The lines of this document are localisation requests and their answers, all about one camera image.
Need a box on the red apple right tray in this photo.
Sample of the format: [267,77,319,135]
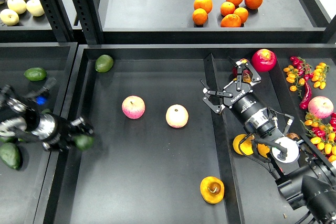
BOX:
[251,49,277,72]

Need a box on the orange centre small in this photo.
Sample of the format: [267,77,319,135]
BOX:
[220,2,236,17]

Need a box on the black shelf frame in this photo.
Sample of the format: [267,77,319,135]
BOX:
[1,0,335,44]

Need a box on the red chili pepper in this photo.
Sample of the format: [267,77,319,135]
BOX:
[299,82,312,110]

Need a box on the pale yellow pear front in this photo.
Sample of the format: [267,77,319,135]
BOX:
[0,9,19,26]

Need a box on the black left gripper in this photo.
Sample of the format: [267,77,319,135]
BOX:
[42,113,94,152]

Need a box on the green avocado left tray right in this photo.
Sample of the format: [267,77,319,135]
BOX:
[41,109,52,114]

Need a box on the orange front bottom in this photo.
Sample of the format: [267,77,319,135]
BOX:
[220,14,242,27]

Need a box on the orange lower left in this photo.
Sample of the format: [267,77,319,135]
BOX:
[192,8,208,26]

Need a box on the orange middle right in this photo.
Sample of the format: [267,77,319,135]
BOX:
[234,7,249,24]

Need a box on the pale yellow pear right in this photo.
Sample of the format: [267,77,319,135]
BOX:
[26,0,45,17]

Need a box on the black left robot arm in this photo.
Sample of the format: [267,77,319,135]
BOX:
[1,78,94,151]

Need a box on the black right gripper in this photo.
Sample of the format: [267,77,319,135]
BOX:
[200,57,268,127]

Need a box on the black left tray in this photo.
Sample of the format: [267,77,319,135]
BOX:
[1,42,77,223]

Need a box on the green avocado left tray bottom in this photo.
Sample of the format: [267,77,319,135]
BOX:
[1,142,21,169]

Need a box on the upper cherry tomato bunch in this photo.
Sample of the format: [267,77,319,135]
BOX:
[283,56,330,98]

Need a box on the pink apple far right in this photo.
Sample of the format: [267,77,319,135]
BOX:
[308,96,334,119]

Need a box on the pink red apple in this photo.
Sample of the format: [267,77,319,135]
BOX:
[121,95,145,119]

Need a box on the green avocado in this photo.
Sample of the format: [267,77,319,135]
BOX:
[73,134,95,151]

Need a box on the green avocado left tray top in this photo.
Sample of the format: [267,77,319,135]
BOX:
[24,67,47,81]

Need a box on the orange top left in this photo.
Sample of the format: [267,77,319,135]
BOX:
[193,0,213,13]

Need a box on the lower cherry tomato bunch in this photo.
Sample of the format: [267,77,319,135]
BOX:
[301,112,335,165]

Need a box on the cherry tomato bunch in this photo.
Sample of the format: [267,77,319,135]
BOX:
[283,56,330,98]
[301,112,335,165]

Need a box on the black centre tray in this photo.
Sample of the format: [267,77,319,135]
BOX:
[43,44,336,224]

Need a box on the black tray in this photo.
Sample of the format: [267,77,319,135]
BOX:
[1,42,77,223]
[43,44,336,224]

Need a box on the green avocado tray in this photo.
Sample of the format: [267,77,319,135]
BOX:
[1,142,21,169]
[41,109,52,114]
[24,67,47,81]

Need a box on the green avocado tray corner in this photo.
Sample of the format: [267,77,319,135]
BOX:
[95,55,114,73]

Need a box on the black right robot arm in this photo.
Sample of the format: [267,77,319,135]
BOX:
[202,55,335,223]

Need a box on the yellow pear brown top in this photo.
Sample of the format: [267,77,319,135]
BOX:
[286,133,300,141]

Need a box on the dark red small apple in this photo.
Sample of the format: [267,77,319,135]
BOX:
[232,58,250,78]

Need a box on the pale yellow pink apple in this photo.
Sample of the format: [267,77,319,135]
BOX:
[165,104,189,129]

